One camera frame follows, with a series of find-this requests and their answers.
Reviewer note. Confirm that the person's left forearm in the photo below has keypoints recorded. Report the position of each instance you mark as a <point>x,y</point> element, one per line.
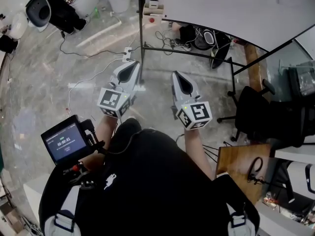
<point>107,129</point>

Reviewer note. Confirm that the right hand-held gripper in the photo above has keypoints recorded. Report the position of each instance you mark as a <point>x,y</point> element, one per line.
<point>183,88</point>

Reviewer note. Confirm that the black and white round device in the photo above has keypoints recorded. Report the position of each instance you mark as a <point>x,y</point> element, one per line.
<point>209,37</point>

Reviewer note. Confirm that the wooden plank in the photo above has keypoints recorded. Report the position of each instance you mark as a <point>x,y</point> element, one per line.
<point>254,70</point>

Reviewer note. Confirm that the person's black shirt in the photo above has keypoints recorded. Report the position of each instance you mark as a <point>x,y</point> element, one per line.
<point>152,185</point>

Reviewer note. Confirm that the white and black chair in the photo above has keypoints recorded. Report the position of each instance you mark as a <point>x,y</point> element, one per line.
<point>292,178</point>

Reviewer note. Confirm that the brown wooden board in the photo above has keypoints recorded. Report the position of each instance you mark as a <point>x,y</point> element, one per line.
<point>236,163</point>

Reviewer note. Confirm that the black office chair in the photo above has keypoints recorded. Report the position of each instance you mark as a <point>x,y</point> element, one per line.
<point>265,117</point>

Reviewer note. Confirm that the black bag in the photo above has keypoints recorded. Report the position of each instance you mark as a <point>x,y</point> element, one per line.
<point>220,50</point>

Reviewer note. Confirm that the grey plastic chair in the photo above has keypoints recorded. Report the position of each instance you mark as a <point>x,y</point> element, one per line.
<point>38,11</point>

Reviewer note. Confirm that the black touchscreen monitor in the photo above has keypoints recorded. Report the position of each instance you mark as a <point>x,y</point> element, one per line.
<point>64,141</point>

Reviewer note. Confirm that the black clamp mount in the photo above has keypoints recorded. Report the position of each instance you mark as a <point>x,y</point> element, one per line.
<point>89,134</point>

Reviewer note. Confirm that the white power strip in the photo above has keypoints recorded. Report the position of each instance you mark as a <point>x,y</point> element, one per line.
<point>127,54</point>

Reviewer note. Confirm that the black metal table frame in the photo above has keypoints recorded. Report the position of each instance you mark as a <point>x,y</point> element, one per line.
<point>141,21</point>

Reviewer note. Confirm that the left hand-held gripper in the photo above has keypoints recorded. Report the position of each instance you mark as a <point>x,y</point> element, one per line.
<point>128,79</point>

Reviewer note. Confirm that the person's right forearm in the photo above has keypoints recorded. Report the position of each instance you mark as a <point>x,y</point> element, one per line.
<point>195,151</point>

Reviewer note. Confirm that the cardboard box with red button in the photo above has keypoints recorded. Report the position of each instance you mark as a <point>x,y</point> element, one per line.
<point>152,12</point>

